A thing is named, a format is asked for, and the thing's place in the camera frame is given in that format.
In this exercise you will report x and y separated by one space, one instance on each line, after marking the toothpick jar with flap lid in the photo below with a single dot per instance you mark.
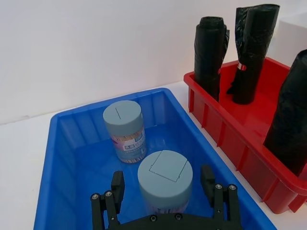
165 177

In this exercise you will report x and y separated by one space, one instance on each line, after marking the blue plastic bin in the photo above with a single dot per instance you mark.
79 167

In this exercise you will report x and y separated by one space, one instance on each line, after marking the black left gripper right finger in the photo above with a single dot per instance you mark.
208 184

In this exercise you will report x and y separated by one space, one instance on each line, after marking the red plastic bin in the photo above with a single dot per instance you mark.
247 134

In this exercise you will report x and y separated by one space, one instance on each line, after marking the toothpick jar with slit lid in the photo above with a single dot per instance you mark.
122 119

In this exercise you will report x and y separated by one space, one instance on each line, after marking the black garbage bag roll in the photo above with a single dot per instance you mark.
251 55
208 57
290 115

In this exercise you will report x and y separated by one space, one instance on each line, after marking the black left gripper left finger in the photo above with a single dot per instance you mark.
118 189

